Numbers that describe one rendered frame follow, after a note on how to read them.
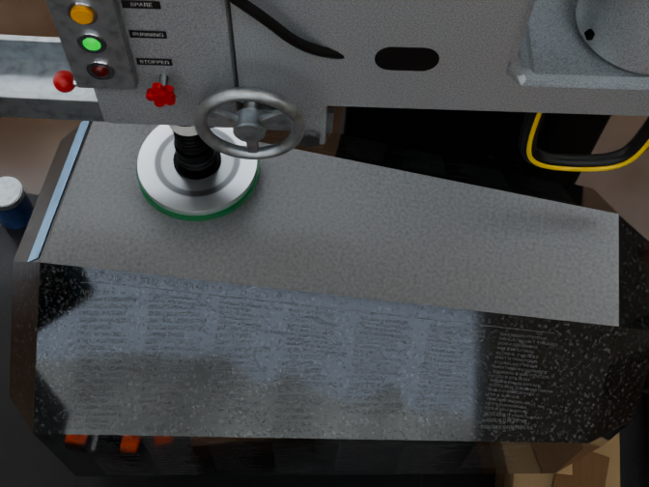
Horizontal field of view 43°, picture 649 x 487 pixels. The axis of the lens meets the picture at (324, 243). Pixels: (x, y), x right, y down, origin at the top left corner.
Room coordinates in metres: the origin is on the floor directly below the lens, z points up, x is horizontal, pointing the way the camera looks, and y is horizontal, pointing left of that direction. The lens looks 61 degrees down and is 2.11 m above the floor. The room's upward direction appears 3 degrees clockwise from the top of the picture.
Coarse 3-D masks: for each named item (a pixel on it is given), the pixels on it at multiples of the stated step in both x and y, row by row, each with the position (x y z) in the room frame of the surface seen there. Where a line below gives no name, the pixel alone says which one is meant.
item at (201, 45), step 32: (160, 0) 0.72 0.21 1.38; (192, 0) 0.72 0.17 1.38; (224, 0) 0.72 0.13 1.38; (128, 32) 0.72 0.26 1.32; (192, 32) 0.72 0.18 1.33; (224, 32) 0.72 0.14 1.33; (192, 64) 0.72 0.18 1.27; (224, 64) 0.72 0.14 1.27; (128, 96) 0.72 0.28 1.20; (192, 96) 0.72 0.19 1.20
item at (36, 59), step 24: (0, 48) 0.87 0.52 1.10; (24, 48) 0.87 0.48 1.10; (48, 48) 0.87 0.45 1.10; (0, 72) 0.84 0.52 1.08; (24, 72) 0.85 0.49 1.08; (48, 72) 0.85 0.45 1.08; (0, 96) 0.76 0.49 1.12; (24, 96) 0.77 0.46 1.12; (48, 96) 0.77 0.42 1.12; (72, 96) 0.77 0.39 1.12; (96, 96) 0.78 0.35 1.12; (96, 120) 0.76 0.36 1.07; (288, 120) 0.77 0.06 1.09; (312, 144) 0.74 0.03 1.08
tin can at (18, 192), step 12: (0, 180) 1.22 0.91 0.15; (12, 180) 1.23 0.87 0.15; (0, 192) 1.18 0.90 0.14; (12, 192) 1.19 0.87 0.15; (24, 192) 1.21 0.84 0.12; (0, 204) 1.15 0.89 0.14; (12, 204) 1.15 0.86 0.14; (24, 204) 1.18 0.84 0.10; (0, 216) 1.14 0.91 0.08; (12, 216) 1.14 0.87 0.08; (24, 216) 1.16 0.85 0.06; (12, 228) 1.14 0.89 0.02
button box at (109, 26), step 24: (48, 0) 0.70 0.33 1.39; (72, 0) 0.70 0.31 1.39; (96, 0) 0.70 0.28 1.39; (72, 24) 0.70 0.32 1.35; (96, 24) 0.70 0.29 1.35; (120, 24) 0.70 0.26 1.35; (72, 48) 0.70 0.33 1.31; (120, 48) 0.70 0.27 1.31; (72, 72) 0.70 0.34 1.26; (120, 72) 0.70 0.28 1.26
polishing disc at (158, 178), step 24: (144, 144) 0.86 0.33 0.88; (168, 144) 0.86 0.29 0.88; (240, 144) 0.87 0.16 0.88; (144, 168) 0.81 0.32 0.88; (168, 168) 0.81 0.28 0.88; (240, 168) 0.82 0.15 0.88; (168, 192) 0.76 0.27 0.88; (192, 192) 0.76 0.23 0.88; (216, 192) 0.76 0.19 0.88; (240, 192) 0.77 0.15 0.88
